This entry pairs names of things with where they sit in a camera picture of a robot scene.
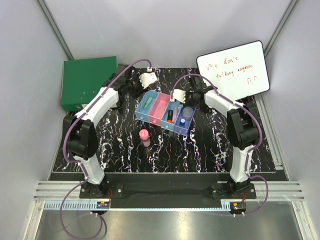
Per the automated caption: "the blue and grey bottle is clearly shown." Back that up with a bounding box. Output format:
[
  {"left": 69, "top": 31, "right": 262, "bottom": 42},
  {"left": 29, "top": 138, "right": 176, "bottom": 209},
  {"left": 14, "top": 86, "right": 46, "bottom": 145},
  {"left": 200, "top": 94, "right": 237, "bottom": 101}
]
[{"left": 179, "top": 118, "right": 186, "bottom": 127}]

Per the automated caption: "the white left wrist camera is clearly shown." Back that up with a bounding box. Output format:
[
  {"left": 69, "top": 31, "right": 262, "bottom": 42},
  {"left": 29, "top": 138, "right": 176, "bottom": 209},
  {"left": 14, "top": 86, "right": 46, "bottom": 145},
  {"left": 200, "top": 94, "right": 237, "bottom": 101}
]
[{"left": 139, "top": 72, "right": 158, "bottom": 89}]

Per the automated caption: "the sky blue drawer bin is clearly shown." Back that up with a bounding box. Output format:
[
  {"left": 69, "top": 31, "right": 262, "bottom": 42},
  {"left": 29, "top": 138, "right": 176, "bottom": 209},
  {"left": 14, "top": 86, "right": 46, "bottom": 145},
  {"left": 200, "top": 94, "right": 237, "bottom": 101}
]
[{"left": 161, "top": 101, "right": 183, "bottom": 132}]

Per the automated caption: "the lilac highlighter pen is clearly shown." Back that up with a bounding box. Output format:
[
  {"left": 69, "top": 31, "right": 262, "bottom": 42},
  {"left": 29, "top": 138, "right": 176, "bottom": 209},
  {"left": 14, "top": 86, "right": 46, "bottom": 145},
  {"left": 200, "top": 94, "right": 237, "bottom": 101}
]
[{"left": 173, "top": 106, "right": 180, "bottom": 117}]

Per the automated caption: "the green transparent highlighter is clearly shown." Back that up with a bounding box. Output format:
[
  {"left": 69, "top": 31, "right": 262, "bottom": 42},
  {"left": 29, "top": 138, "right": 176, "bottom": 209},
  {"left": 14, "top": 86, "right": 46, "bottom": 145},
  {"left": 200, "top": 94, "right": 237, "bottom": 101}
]
[{"left": 143, "top": 97, "right": 153, "bottom": 110}]

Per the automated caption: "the clear jar of bands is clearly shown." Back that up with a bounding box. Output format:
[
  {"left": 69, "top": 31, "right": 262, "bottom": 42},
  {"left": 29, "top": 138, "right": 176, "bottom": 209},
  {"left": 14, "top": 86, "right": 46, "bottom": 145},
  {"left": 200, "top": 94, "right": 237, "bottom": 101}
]
[{"left": 182, "top": 106, "right": 194, "bottom": 121}]

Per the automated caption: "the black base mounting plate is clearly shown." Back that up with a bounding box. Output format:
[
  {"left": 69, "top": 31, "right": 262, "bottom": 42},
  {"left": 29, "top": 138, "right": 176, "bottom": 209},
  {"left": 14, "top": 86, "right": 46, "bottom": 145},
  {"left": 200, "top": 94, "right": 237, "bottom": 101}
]
[{"left": 79, "top": 173, "right": 257, "bottom": 209}]

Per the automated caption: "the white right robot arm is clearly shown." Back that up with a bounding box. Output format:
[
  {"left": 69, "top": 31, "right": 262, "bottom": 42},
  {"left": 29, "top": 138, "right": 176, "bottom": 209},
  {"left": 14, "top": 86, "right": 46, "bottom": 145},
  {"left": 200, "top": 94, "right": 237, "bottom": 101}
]
[{"left": 185, "top": 73, "right": 262, "bottom": 199}]

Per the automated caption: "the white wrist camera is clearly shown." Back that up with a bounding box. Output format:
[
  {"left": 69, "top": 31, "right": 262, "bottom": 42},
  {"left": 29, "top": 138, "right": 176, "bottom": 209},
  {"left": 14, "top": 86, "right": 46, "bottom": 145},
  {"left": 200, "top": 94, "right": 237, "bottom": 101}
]
[
  {"left": 170, "top": 89, "right": 186, "bottom": 104},
  {"left": 139, "top": 72, "right": 158, "bottom": 89}
]

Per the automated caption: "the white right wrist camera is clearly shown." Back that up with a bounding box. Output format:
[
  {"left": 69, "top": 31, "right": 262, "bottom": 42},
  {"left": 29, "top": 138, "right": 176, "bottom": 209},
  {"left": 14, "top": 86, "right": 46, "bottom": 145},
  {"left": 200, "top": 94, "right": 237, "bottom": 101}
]
[{"left": 170, "top": 89, "right": 186, "bottom": 104}]

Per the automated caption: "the green ring binder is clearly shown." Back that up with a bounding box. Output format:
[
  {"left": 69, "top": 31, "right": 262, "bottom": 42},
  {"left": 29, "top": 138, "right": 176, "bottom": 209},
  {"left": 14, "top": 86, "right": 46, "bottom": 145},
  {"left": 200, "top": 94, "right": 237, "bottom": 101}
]
[{"left": 60, "top": 56, "right": 117, "bottom": 112}]

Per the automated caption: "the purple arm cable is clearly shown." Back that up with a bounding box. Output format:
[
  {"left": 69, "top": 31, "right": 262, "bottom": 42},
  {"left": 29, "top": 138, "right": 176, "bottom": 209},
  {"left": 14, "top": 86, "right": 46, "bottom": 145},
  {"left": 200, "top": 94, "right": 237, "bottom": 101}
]
[
  {"left": 170, "top": 73, "right": 269, "bottom": 217},
  {"left": 58, "top": 58, "right": 154, "bottom": 238}
]

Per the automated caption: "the white dry-erase board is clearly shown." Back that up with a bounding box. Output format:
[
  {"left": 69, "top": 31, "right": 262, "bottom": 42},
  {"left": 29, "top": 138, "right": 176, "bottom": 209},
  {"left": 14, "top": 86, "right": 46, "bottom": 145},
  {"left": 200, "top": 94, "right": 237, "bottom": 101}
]
[{"left": 196, "top": 40, "right": 270, "bottom": 101}]

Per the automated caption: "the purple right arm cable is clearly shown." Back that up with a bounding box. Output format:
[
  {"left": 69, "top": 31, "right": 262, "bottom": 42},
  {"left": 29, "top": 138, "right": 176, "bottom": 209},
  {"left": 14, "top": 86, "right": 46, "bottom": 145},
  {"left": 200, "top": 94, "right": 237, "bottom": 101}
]
[{"left": 170, "top": 73, "right": 269, "bottom": 217}]

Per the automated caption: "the purple drawer bin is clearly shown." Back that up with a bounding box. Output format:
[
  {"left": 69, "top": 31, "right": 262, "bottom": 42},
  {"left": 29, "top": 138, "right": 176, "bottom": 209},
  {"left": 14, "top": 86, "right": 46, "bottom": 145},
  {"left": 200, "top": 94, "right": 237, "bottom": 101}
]
[{"left": 173, "top": 106, "right": 196, "bottom": 136}]

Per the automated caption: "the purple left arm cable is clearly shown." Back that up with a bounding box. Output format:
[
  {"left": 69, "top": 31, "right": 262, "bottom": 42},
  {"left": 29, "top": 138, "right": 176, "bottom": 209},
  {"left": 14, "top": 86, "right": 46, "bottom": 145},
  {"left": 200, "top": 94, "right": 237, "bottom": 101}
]
[{"left": 58, "top": 58, "right": 154, "bottom": 238}]

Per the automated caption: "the black orange-capped marker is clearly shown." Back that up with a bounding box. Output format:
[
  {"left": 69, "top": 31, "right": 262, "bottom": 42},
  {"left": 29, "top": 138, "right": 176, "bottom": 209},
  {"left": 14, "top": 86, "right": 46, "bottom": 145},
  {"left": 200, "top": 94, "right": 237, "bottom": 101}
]
[{"left": 167, "top": 109, "right": 174, "bottom": 123}]

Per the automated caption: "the colourful pink-capped tube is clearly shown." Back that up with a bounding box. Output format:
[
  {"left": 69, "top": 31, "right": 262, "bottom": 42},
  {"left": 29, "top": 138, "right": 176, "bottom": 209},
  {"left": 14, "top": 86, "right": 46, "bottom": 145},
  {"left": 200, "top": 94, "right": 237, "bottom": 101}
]
[{"left": 139, "top": 129, "right": 151, "bottom": 148}]

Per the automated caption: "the black marble pattern mat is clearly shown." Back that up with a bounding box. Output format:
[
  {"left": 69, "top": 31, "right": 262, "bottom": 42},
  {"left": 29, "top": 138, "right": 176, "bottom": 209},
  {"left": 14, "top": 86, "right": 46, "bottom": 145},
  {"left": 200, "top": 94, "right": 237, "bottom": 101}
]
[{"left": 49, "top": 67, "right": 276, "bottom": 174}]

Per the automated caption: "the pink drawer bin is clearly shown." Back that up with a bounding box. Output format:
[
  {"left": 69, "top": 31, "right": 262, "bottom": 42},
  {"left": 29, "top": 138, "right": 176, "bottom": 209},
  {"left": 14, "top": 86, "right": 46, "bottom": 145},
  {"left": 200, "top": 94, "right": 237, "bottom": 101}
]
[{"left": 148, "top": 93, "right": 170, "bottom": 126}]

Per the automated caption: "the aluminium front rail frame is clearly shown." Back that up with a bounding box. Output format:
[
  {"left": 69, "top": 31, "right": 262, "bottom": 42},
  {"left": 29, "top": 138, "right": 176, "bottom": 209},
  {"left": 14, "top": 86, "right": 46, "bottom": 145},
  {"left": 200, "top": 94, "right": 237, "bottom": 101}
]
[{"left": 23, "top": 97, "right": 316, "bottom": 240}]

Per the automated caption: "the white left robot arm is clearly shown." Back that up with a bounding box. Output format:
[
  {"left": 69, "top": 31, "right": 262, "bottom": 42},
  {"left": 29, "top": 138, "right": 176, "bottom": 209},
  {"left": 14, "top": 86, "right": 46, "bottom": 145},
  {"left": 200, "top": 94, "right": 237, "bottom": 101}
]
[{"left": 62, "top": 63, "right": 144, "bottom": 198}]

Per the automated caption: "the light blue drawer bin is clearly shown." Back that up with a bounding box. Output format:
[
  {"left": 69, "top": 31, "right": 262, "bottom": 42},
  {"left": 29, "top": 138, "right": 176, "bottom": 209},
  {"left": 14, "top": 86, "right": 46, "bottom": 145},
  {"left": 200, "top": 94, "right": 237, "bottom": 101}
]
[{"left": 134, "top": 90, "right": 159, "bottom": 123}]

